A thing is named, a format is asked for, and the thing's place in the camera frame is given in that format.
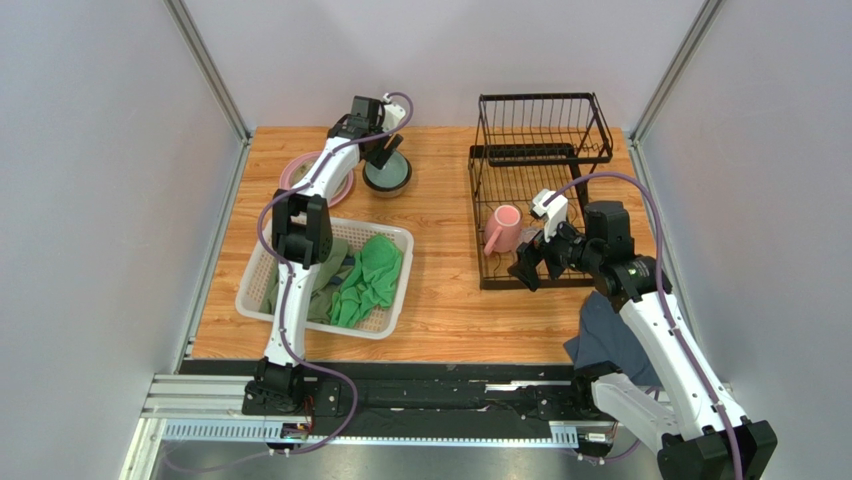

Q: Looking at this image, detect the aluminium frame rail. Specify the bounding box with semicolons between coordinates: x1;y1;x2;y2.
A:
119;372;763;480

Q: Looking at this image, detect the white plastic basket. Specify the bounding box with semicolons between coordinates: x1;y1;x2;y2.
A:
235;217;414;340

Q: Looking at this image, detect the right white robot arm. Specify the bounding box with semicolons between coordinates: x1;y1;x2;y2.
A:
509;197;778;479

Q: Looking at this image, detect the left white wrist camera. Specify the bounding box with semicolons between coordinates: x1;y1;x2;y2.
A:
381;94;408;132

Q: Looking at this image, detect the cream patterned plate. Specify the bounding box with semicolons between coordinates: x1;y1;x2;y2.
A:
289;158;351;201

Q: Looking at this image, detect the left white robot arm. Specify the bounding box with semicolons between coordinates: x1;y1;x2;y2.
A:
244;92;414;415

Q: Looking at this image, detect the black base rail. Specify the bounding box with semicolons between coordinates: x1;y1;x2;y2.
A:
178;360;616;441

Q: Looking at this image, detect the bright green cloth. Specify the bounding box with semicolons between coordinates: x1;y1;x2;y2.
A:
330;235;403;328

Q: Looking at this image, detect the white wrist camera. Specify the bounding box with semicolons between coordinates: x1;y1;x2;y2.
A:
381;94;408;132
530;189;569;242

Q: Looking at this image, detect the black wire dish rack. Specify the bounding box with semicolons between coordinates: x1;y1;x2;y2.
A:
468;93;614;290

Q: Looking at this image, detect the pink mug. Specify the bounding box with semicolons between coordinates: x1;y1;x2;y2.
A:
483;204;522;256

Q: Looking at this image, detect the light green bowl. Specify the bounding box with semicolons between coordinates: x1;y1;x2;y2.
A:
364;151;410;190

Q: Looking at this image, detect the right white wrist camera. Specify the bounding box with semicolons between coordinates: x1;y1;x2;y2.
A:
530;189;569;242

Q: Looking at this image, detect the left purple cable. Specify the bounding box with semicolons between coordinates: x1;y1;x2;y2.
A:
256;91;415;457

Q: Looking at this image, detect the clear glass cup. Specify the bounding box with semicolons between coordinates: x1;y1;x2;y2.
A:
518;227;540;245

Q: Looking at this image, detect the brown speckled bowl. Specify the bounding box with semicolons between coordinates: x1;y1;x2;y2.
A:
362;153;413;198

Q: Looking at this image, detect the dark blue cloth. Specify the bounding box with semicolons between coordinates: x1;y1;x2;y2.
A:
564;291;662;387

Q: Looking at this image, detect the pink plate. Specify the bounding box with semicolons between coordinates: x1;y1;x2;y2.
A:
279;151;356;209

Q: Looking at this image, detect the olive green cloth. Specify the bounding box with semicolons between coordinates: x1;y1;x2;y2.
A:
258;237;355;325

